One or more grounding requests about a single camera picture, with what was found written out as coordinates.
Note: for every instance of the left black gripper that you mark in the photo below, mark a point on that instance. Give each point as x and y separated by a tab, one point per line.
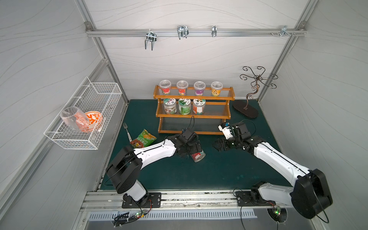
192	148

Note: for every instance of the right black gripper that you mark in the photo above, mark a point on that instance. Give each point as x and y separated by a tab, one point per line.
225	143

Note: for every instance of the tomato label seed jar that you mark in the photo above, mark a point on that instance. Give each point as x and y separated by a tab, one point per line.
198	156

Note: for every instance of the orange wooden tiered shelf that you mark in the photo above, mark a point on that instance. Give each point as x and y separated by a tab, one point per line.
216	111

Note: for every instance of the orange fruit label jar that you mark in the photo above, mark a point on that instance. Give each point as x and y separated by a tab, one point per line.
199	106

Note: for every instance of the green leaf label jar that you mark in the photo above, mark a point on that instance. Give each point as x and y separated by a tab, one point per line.
184	105

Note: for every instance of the flower label seed jar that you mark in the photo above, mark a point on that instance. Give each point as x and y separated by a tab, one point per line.
169	105

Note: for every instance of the small clear-lid jar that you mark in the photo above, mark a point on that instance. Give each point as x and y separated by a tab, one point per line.
182	87
199	88
165	86
216	88

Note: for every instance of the small clear-lid jar top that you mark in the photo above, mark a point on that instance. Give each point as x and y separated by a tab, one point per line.
165	86

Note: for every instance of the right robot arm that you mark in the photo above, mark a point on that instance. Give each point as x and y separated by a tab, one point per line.
308	192

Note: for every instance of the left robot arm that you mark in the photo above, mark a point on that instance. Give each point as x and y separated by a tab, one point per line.
124	170

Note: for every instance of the metal scroll hook stand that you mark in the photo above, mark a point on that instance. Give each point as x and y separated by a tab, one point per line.
244	107

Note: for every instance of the green snack packet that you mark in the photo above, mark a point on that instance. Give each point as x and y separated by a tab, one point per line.
143	140

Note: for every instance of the orange patterned bowl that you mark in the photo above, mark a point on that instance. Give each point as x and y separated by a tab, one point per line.
95	121

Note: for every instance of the metal single hook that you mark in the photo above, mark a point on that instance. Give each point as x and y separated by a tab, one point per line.
214	31

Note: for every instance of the metal double hook middle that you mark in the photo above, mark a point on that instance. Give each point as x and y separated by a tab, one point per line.
182	31

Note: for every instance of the metal double hook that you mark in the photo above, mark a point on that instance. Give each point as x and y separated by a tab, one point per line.
182	31
151	38

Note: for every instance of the metal double hook left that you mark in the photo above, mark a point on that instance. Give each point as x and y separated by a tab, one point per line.
151	38

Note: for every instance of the clear glass cup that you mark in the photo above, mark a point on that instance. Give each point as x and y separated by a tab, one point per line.
75	118

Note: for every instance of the metal hook right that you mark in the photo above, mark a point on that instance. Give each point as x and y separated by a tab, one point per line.
282	32

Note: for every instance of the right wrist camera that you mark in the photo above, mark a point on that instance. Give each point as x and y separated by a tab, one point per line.
227	129

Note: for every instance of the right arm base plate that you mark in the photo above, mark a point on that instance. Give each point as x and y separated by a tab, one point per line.
244	198

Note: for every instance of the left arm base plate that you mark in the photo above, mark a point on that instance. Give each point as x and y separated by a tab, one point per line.
152	200

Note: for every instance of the white handled fork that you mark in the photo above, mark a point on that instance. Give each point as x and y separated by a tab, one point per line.
126	129

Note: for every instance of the white wire basket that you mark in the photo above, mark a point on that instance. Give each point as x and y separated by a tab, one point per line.
90	96

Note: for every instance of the aluminium top rail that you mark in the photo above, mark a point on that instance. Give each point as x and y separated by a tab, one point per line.
192	32

